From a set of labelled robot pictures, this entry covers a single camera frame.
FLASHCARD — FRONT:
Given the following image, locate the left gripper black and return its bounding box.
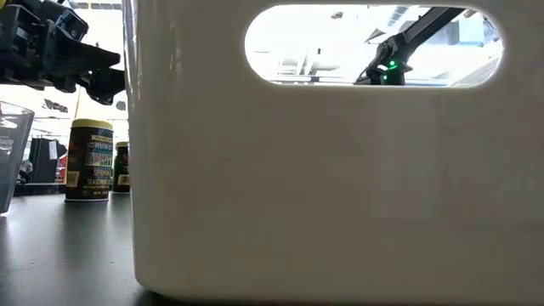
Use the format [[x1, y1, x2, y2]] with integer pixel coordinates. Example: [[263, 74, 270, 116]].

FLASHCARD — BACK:
[[0, 0, 127, 106]]

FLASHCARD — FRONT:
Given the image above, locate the yellow-lid black spice can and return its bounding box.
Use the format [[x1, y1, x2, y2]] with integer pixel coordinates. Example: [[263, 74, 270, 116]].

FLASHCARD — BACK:
[[64, 118, 115, 203], [111, 141, 131, 195]]

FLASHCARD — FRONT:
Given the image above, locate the thin yellow pole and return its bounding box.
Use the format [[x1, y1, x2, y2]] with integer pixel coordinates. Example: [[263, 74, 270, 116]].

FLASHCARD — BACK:
[[72, 84, 82, 121]]

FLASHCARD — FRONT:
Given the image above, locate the red background object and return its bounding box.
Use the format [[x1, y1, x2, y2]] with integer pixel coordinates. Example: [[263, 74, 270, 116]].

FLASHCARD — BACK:
[[56, 155, 69, 184]]

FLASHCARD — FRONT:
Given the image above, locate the black background cabinet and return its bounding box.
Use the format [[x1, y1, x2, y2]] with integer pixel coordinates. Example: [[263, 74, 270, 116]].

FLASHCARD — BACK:
[[27, 136, 68, 184]]

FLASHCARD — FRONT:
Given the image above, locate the smoky grey plastic bin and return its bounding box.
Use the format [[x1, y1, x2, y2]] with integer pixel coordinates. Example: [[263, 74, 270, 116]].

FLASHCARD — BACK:
[[0, 100, 36, 214]]

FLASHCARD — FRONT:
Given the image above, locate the translucent white plastic bin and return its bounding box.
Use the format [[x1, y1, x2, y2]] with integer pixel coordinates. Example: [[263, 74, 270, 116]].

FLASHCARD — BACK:
[[122, 0, 544, 306]]

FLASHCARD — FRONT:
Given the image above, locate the black aluminium table frame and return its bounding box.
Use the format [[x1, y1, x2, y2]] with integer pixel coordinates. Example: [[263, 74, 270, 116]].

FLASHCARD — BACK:
[[12, 181, 115, 197]]

